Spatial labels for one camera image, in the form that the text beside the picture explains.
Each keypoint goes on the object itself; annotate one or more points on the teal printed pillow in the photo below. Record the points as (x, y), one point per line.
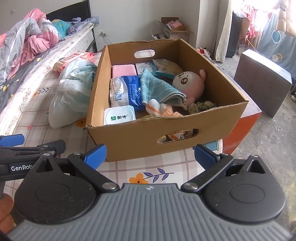
(60, 26)

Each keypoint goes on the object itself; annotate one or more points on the teal checked cloth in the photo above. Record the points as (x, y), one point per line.
(157, 88)

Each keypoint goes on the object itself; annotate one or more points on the green floral scrunchie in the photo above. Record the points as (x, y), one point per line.
(203, 105)

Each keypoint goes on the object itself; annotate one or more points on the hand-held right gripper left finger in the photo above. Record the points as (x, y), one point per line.
(94, 155)

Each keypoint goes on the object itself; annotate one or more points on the pink plush toy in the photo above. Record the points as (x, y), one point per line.
(189, 85)

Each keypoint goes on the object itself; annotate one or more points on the red wet wipes pack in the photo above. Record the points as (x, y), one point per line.
(74, 58)

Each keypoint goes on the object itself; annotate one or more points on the white green plastic bag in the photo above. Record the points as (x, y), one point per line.
(69, 97)

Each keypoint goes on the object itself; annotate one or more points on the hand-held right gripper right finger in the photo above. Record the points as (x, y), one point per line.
(205, 155)

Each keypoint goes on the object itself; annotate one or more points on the white yogurt tub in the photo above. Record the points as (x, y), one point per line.
(119, 115)

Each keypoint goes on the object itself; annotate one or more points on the blue crumpled clothes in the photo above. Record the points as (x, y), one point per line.
(83, 24)

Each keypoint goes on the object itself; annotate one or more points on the plaid flower printed mat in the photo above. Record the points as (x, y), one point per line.
(129, 169)

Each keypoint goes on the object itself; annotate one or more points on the person's left hand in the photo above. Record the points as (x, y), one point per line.
(5, 208)

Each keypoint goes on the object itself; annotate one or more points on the black standing panel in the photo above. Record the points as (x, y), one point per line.
(233, 34)

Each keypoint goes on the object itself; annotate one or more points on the blue printed curtain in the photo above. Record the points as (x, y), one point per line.
(275, 44)

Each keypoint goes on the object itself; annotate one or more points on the light blue wipes pack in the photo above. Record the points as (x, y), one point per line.
(145, 67)

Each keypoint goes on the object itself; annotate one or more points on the dark grey cabinet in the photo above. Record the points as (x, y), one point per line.
(263, 85)

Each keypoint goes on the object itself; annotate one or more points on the white woven bed cover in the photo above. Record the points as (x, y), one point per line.
(46, 60)

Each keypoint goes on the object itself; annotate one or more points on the blue white wipes pack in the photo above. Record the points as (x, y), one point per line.
(131, 90)

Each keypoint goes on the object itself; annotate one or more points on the black bed headboard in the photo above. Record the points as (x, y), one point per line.
(69, 11)

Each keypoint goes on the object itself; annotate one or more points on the small panda toy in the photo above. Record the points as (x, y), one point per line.
(205, 51)

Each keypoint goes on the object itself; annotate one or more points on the orange storage box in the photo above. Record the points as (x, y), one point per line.
(242, 129)

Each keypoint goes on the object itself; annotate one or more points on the large cardboard box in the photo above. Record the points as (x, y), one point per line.
(138, 139)

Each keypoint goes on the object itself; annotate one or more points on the cream plastic packet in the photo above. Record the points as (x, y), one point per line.
(168, 66)

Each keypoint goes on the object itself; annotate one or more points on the pink grey quilt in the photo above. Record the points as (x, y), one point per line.
(27, 41)

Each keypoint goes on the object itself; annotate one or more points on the orange striped cloth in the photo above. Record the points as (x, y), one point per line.
(159, 109)

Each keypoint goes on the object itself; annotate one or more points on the white curtain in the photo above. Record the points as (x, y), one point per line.
(223, 30)

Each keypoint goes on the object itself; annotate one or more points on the pink hanging clothes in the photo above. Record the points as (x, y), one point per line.
(251, 20)

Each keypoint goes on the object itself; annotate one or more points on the white wall socket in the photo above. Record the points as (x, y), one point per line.
(105, 33)

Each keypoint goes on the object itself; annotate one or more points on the grey floral bed sheet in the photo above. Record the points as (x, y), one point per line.
(9, 92)

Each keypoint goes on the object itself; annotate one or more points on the small open cardboard box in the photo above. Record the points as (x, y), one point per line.
(173, 32)

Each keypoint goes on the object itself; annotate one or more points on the pink towel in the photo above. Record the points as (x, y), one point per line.
(123, 70)

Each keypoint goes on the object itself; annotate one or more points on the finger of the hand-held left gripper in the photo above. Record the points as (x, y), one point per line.
(11, 140)
(53, 147)

